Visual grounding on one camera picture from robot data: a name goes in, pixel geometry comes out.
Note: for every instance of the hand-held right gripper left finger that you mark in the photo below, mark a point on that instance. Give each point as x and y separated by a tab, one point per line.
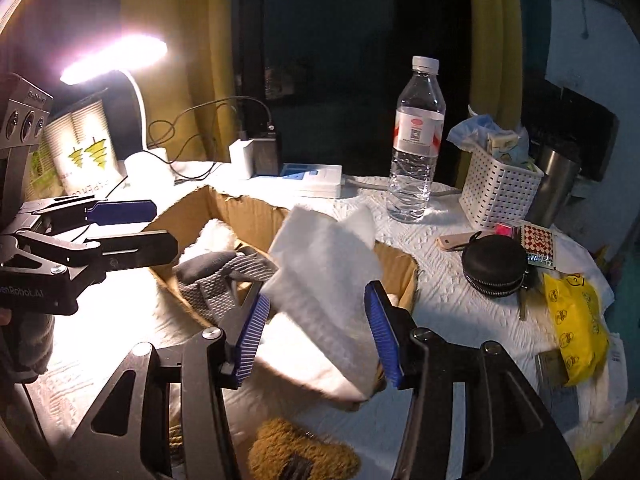
251	334

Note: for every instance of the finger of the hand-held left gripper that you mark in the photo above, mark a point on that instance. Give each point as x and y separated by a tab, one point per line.
137	249
122	211

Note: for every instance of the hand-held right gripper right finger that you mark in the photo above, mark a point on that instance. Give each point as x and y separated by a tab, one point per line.
382	331

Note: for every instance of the cardboard box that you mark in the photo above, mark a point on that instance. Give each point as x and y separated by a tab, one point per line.
240	215

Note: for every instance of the person's left hand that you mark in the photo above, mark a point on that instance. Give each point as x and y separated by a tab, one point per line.
30	347

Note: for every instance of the grey knitted sock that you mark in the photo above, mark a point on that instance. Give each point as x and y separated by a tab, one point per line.
210	285

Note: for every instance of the white fluffy cloth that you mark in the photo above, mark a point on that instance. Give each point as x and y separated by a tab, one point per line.
212	235

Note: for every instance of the beige folding knife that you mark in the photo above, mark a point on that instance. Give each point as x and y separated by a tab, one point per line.
455	241

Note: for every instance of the brown fuzzy cloth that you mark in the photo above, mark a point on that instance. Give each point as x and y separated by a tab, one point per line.
300	447

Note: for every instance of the black round zip case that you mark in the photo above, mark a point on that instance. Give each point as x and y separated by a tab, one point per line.
492	262

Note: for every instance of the white charger plug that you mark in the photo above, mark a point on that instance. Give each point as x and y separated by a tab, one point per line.
242	157

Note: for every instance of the white desk lamp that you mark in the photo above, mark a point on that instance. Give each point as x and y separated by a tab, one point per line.
115	57

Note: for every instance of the black power adapter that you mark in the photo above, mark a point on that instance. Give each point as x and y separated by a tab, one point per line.
268	152

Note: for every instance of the pink small object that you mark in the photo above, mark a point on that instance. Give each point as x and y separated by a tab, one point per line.
509	229

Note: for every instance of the white power strip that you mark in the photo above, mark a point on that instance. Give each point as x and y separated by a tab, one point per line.
315	180

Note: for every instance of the grey small box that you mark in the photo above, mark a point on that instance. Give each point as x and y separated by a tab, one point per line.
550	367

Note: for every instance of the clear plastic water bottle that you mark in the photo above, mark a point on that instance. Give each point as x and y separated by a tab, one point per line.
416	160

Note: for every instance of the red patterned small box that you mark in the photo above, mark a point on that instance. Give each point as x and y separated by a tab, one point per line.
539	242

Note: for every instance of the white plastic basket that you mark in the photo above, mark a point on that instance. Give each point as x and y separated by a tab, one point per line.
492	187

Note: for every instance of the yellow curtain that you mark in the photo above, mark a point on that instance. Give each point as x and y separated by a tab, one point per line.
170	35
495	35

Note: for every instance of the yellow plastic packet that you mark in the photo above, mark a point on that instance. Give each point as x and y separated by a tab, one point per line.
575	330

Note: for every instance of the blue plastic bag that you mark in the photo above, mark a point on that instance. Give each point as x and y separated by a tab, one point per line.
472	130

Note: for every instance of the stainless steel cup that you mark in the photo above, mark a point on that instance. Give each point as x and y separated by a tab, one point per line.
555	185

